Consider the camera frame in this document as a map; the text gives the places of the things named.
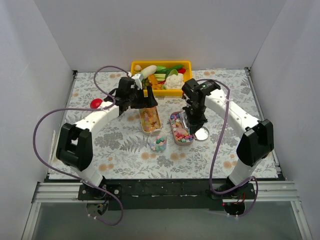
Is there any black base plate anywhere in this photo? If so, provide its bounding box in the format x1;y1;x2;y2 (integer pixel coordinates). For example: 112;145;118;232
77;178;256;211

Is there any clear glass jar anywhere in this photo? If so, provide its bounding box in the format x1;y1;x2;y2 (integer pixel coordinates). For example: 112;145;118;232
148;129;167;153

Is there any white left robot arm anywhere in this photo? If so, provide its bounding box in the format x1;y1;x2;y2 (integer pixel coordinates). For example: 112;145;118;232
56;73;158;200

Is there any green cucumber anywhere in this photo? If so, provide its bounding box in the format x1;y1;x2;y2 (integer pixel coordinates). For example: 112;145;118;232
166;64;184;74

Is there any red apple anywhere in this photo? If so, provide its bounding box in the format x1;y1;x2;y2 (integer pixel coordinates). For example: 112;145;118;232
90;98;103;109

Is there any white radish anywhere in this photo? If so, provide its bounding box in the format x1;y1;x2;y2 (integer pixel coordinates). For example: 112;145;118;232
140;65;157;78

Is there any yellow plastic bin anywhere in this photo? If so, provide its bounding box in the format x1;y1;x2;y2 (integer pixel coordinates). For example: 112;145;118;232
130;60;193;97

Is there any pink tray of colourful candies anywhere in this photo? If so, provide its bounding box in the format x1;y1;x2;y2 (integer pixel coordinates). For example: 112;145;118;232
169;111;195;146

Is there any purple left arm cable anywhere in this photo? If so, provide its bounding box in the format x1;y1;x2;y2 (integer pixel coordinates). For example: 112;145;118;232
33;65;132;226

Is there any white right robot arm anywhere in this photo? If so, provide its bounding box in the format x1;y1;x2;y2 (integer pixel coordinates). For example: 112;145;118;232
182;78;274;199

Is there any aluminium frame rail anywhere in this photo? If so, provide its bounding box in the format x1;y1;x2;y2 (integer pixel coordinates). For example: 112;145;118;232
33;181;301;203

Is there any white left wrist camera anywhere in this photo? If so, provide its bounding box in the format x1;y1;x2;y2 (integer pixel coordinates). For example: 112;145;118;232
131;73;144;90

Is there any silver metal scoop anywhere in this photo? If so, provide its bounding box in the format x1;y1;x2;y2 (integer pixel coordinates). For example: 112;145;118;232
179;111;190;130

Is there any beige tray of orange candies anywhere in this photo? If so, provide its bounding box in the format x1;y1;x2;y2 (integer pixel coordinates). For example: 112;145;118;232
139;106;162;136

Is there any silver metal jar lid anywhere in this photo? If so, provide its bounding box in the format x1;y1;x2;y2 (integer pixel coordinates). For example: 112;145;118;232
194;126;210;141

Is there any white cauliflower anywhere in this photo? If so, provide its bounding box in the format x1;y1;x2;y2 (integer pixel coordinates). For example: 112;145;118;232
164;73;184;90

